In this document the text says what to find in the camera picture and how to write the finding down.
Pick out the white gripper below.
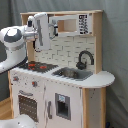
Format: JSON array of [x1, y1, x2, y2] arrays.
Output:
[[27, 12, 59, 53]]

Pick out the white fridge door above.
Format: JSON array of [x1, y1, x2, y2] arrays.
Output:
[[45, 82, 82, 128]]

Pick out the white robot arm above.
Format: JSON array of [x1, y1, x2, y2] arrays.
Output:
[[0, 12, 52, 74]]

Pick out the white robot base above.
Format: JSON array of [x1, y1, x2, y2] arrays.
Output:
[[0, 114, 37, 128]]

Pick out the wooden toy kitchen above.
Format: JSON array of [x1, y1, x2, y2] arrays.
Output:
[[10, 10, 115, 128]]

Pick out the black stovetop red burners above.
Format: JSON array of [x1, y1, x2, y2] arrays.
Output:
[[20, 61, 57, 73]]

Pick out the black toy faucet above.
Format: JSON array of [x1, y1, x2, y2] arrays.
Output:
[[76, 50, 94, 70]]

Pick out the grey toy sink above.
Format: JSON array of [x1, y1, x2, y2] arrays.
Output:
[[53, 67, 92, 81]]

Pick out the right red oven knob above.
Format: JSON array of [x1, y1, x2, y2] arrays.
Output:
[[32, 81, 38, 87]]

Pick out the red oven knob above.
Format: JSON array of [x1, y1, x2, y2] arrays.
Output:
[[32, 81, 38, 87], [13, 76, 19, 81]]

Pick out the left red oven knob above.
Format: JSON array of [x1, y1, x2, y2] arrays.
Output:
[[13, 76, 19, 81]]

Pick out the oven door with window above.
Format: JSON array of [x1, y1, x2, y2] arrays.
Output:
[[18, 90, 38, 122]]

